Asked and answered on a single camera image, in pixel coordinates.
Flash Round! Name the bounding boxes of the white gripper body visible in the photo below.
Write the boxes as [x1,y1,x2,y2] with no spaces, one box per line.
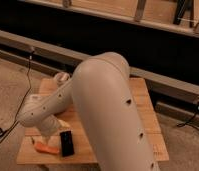
[37,116,61,138]

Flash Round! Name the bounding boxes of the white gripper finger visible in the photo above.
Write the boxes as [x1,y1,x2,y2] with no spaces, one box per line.
[58,119,71,129]
[42,136,51,145]

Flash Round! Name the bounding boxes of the black eraser block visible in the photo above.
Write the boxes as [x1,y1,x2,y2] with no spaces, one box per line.
[60,131,74,157]

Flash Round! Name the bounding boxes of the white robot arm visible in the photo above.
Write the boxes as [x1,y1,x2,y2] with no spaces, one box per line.
[18,52,160,171]

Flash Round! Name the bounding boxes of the orange carrot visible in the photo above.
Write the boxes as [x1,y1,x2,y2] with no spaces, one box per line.
[31,139,60,155]

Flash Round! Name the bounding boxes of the clear glass cup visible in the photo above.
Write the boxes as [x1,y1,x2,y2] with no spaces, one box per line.
[53,72,70,87]

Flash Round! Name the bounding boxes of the black cable on floor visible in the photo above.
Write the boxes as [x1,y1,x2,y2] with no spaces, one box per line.
[0,49,37,152]

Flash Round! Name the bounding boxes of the black cable at right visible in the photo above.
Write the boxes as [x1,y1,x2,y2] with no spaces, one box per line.
[175,99,199,141]

